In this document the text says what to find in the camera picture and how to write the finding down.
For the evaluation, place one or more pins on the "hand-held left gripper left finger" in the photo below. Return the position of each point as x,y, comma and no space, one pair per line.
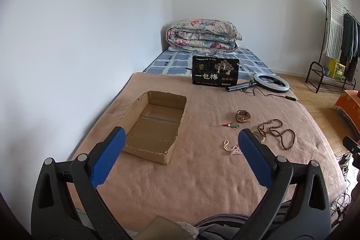
108,155

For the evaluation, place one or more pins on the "yellow box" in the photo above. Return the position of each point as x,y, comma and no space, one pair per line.
337,70

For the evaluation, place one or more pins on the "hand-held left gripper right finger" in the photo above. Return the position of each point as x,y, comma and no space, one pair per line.
256,158

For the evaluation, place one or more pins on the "orange patterned cloth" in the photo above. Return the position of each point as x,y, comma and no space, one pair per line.
350,106

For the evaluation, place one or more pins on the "striped hanging towel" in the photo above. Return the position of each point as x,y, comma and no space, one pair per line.
333,29

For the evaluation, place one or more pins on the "beige fleece-lined garment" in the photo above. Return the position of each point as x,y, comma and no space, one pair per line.
160,230

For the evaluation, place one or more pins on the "white power strip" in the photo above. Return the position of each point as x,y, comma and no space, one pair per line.
344,161

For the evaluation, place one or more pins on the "black metal clothes rack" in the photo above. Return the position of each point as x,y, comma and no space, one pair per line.
309,72

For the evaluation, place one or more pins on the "cardboard box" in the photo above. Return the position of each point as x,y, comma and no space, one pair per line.
157,127

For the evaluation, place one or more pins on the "dark hanging clothes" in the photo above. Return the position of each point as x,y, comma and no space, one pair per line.
348,43

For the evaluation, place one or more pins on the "folded black tripod stand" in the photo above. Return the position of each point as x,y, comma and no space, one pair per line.
239,86

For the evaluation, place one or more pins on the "striped dark clothing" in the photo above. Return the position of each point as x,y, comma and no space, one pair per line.
219,224

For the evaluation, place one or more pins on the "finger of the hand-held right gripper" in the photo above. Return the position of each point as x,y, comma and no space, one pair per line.
350,143

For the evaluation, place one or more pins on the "pink blanket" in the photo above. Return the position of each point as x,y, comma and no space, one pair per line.
211,172

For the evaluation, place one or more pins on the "black snack bag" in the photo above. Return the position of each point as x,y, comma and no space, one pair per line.
215,71

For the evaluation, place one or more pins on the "folded floral quilt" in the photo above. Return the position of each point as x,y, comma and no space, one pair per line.
202,36

